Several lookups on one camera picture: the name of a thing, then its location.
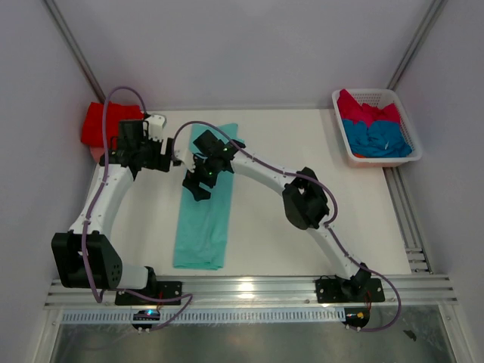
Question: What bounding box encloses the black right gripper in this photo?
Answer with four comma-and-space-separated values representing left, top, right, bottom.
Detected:
182, 152, 219, 201

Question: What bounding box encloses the teal t shirt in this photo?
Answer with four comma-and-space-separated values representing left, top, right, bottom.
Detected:
172, 122, 246, 271

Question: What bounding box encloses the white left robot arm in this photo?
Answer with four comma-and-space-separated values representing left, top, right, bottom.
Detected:
51, 114, 172, 304

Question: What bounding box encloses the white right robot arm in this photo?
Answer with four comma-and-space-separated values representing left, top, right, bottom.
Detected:
175, 130, 371, 302

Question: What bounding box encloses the pink folded t shirt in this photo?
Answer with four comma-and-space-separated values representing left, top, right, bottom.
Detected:
89, 147, 104, 163

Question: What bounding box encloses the red folded t shirt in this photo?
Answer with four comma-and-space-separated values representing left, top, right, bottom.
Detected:
81, 102, 144, 147

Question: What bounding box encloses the magenta t shirt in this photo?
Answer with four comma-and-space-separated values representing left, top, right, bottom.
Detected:
337, 89, 400, 127

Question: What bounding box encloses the white plastic basket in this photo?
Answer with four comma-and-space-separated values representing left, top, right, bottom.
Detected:
332, 88, 423, 167

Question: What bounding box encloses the blue t shirt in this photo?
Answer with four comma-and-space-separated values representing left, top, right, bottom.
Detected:
343, 119, 412, 158

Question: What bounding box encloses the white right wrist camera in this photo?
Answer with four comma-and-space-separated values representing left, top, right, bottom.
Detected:
172, 148, 194, 170

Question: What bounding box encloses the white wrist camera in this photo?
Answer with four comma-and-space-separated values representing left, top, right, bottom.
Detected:
145, 114, 167, 141
172, 148, 194, 170

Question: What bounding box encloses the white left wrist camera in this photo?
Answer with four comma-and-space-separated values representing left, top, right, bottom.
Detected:
145, 114, 167, 141

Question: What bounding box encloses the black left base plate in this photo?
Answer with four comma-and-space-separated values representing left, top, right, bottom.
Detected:
115, 281, 183, 306

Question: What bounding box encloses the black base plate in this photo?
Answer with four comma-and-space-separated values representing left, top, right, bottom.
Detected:
115, 281, 183, 306
315, 276, 386, 303

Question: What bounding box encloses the white slotted cable duct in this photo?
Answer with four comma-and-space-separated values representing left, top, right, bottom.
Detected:
60, 307, 346, 325

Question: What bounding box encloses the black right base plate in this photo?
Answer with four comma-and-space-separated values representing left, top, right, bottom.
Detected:
315, 276, 386, 303

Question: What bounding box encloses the aluminium mounting rail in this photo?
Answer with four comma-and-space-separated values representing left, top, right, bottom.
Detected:
44, 274, 458, 309

